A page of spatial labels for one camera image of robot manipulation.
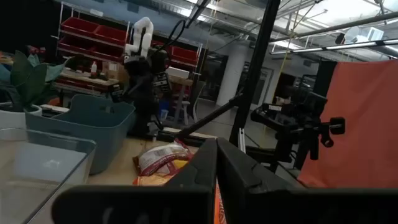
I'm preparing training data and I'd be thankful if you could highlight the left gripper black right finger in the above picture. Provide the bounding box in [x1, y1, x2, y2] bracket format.
[216, 138, 398, 224]

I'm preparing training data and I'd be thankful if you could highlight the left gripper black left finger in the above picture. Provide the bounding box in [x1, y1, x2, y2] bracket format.
[51, 138, 218, 224]

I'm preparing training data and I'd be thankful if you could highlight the white plant pot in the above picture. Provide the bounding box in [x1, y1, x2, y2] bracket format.
[0, 104, 43, 130]

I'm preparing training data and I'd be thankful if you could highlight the black aluminium table frame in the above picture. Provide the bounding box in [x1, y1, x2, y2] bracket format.
[155, 0, 282, 147]

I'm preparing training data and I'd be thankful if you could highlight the yellow hanging rope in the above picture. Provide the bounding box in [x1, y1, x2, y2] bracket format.
[275, 0, 301, 103]

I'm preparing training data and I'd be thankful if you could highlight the white round column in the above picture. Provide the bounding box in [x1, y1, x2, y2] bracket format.
[216, 43, 249, 107]

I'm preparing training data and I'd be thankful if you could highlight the clear plastic bin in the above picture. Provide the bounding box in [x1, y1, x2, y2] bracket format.
[0, 128, 97, 224]

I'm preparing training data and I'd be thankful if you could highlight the orange Maruchan ramen pack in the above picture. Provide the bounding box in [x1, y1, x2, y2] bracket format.
[132, 159, 189, 187]
[213, 182, 228, 224]

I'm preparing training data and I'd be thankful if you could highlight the red shelf bin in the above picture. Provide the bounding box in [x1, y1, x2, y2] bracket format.
[93, 25, 128, 47]
[60, 17, 100, 38]
[170, 45, 200, 71]

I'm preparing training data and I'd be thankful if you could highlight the metal shelf rack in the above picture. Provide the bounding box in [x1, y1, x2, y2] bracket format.
[57, 1, 203, 94]

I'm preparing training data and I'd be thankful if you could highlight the wooden workbench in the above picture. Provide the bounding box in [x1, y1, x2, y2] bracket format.
[55, 70, 121, 95]

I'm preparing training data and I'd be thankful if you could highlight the orange cloth panel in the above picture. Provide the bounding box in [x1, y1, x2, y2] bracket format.
[297, 59, 398, 189]

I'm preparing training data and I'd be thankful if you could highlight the overhead LED light bar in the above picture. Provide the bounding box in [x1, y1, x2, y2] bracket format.
[269, 39, 398, 56]

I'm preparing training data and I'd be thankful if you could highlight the white bracket strip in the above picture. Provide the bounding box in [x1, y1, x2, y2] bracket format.
[238, 127, 247, 154]

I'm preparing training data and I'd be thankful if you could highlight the red Maruchan ramen pack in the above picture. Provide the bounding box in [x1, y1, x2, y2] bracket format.
[136, 141, 193, 177]

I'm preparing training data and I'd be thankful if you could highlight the blue plastic bin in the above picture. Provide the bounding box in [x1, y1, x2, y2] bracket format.
[25, 94, 137, 175]

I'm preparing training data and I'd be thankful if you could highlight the black leader arm with handle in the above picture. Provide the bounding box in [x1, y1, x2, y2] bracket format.
[250, 90, 346, 172]

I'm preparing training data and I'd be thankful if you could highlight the cardboard box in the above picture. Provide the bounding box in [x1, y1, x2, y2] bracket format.
[102, 61, 129, 82]

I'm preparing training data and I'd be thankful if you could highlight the green leafy plant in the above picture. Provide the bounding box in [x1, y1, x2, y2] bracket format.
[0, 50, 75, 113]

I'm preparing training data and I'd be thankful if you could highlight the grey chair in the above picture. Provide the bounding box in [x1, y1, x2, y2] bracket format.
[179, 80, 206, 126]

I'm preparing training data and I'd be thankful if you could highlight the white jointed arm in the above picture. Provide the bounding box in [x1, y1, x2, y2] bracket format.
[124, 17, 155, 59]

